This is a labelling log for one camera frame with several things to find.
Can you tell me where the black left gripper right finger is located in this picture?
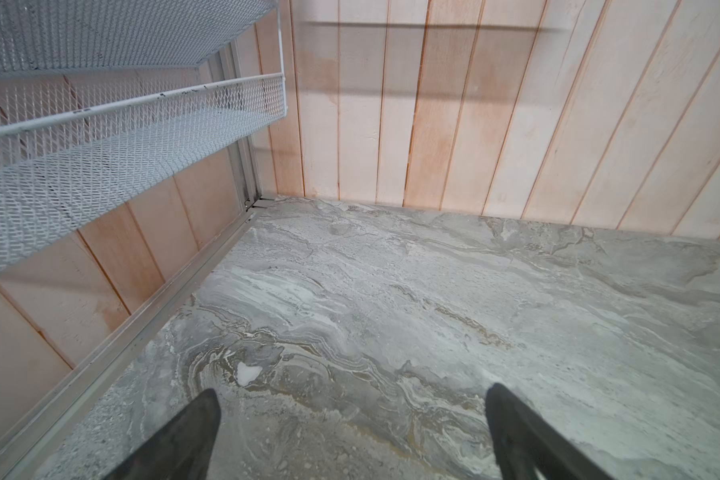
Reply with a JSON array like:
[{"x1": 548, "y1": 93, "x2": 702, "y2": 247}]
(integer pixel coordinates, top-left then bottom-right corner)
[{"x1": 485, "y1": 383, "x2": 610, "y2": 479}]

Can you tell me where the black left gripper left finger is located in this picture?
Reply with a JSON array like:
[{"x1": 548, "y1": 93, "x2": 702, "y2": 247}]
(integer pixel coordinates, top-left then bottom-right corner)
[{"x1": 104, "y1": 389, "x2": 221, "y2": 480}]

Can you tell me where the aluminium frame rail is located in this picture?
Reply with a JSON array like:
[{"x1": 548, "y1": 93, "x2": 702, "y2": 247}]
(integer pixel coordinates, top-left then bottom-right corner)
[{"x1": 0, "y1": 197, "x2": 277, "y2": 480}]

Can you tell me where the white wire mesh shelf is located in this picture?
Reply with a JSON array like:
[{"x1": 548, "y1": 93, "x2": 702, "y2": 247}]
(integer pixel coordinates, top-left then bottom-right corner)
[{"x1": 0, "y1": 1, "x2": 287, "y2": 272}]

